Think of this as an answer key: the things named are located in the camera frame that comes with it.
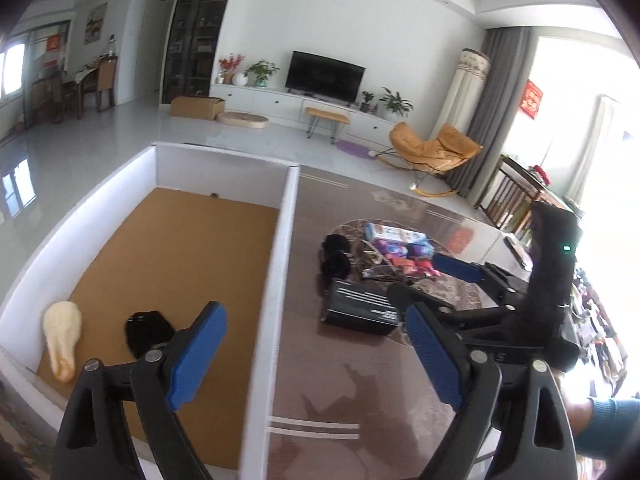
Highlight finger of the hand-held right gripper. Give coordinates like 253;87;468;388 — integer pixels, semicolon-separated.
431;253;532;311
387;281;531;346

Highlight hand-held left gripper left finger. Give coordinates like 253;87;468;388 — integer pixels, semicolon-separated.
54;301;228;480

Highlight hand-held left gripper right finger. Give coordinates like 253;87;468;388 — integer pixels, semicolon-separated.
404;302;578;480

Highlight red snack packet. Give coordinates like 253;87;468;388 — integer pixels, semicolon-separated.
387;255;441;278

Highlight black rectangular box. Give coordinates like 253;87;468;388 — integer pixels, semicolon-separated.
320;280;401;337

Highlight large rhinestone hair clip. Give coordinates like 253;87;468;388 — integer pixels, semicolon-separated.
361;242;388;267

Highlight white and blue carton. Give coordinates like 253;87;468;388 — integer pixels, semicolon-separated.
364;222;426;246

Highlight white cardboard box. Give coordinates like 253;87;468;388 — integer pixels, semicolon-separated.
0;142;301;480

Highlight person's right forearm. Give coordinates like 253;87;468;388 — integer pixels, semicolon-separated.
562;392;635;461

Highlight brown patterned glass desktop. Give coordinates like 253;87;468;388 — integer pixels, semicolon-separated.
242;166;566;480

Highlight red paper slip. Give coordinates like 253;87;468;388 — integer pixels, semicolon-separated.
446;229;475;252

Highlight black lace-trimmed pouch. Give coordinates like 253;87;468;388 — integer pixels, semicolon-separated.
124;311;177;359

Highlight dark wooden slatted chair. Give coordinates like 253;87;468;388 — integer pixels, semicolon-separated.
475;155;543;233

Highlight orange rocking chair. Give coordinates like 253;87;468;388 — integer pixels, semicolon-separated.
375;122;485;197

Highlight cream plush toy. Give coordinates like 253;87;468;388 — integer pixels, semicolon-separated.
42;301;82;383

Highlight purple floor mat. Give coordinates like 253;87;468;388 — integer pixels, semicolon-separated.
334;141;376;158

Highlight grey curtain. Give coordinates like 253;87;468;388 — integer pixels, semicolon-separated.
447;27;536;206

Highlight red window decoration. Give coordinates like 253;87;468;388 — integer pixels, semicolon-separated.
520;80;544;120

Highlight long-leaf potted plant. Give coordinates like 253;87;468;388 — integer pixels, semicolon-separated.
377;87;414;120

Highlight standing air conditioner with cover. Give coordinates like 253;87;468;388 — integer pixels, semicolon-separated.
442;48;493;136

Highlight wooden bench with metal legs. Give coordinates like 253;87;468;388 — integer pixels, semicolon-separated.
304;106;351;144

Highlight white television cabinet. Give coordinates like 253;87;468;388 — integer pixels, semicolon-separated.
210;82;412;148

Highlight black flat television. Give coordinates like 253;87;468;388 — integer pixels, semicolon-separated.
285;50;366;104

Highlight beige oval pet bed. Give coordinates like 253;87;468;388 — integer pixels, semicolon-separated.
216;111;271;130

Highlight brown cardboard box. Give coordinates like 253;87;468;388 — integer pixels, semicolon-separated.
170;95;226;121

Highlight leafy green potted plant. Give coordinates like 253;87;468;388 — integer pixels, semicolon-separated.
245;60;281;87

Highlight vase with red flowers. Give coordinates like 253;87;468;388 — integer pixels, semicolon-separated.
218;53;247;85

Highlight wooden dining chair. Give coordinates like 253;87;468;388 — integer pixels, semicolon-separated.
95;57;118;112
30;77;66;126

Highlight wooden dining table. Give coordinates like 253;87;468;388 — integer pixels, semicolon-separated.
62;62;118;111

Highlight white door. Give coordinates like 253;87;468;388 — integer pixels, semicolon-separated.
134;0;168;101

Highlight tall dark display cabinet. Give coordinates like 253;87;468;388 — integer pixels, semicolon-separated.
159;0;241;106

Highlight framed wall painting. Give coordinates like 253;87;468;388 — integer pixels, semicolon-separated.
84;2;108;42

